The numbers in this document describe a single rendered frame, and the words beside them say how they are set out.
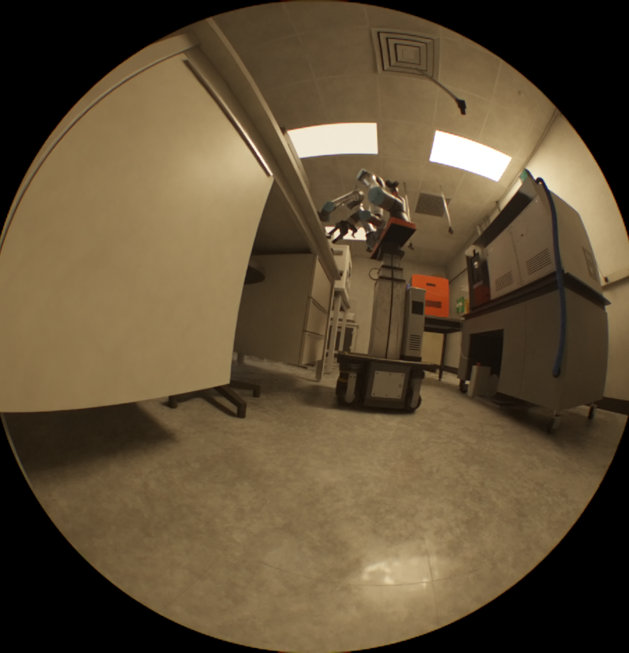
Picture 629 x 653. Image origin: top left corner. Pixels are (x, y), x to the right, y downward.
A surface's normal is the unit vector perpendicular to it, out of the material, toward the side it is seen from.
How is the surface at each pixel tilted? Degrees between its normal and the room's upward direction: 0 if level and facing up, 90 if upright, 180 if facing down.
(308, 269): 90
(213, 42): 180
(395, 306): 90
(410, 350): 90
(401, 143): 180
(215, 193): 90
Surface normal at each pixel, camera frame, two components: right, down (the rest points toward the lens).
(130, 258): 0.96, 0.11
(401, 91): -0.14, 0.99
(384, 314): -0.12, -0.09
